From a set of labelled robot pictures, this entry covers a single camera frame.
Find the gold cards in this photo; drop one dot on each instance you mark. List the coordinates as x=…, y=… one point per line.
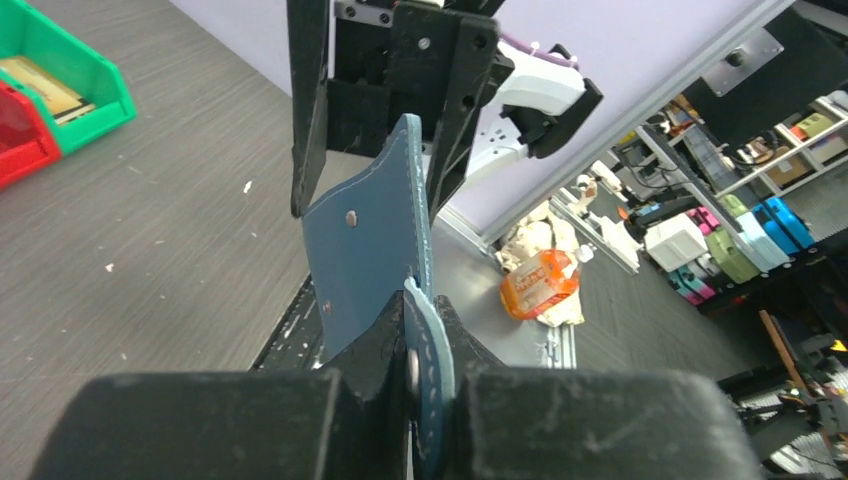
x=64, y=104

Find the orange snack bag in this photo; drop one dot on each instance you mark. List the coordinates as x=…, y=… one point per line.
x=546, y=287

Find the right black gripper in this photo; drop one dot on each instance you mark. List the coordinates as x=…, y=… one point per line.
x=391, y=58

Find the green plastic bin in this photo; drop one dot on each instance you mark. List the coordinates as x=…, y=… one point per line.
x=26, y=31

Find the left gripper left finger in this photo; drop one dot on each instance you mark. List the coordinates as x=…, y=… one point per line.
x=344, y=420

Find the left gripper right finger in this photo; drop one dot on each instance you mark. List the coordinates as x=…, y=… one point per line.
x=541, y=423

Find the red plastic bin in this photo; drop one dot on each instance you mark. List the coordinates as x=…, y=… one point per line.
x=27, y=145

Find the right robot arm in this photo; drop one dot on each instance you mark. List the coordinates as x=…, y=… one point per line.
x=485, y=99

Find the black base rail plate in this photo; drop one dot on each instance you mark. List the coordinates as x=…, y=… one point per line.
x=297, y=340

